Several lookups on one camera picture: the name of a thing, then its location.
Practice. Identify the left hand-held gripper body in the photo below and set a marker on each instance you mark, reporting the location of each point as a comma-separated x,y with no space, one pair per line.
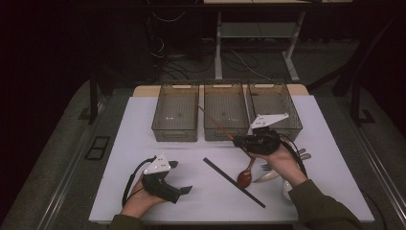
156,183

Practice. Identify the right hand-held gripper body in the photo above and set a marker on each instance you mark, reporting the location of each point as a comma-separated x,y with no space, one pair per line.
263,142

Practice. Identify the metal fork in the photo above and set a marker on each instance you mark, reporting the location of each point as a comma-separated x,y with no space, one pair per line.
266,166

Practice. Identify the brown wooden chopstick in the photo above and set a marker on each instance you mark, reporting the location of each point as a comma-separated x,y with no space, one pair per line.
217,123

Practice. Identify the brown wooden spoon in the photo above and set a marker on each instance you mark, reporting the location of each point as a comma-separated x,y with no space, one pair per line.
244,179

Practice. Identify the translucent brown plastic bin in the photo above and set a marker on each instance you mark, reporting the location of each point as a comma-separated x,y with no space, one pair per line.
230,105
271,102
175,108

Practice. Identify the person's left hand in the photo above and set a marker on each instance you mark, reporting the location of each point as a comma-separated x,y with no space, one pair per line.
137,202

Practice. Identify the light wooden table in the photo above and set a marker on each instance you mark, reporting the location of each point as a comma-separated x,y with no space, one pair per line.
143,91

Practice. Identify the white-legged desk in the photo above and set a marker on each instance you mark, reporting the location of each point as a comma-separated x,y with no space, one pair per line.
218,48

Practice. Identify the black metal stand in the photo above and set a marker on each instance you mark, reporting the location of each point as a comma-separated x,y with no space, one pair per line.
93,102
355,102

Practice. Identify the black slanted stand leg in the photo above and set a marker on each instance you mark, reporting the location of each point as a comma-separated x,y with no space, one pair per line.
372,48

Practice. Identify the metal floor rail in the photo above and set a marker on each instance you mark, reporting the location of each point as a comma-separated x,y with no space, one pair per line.
62,188
383,174

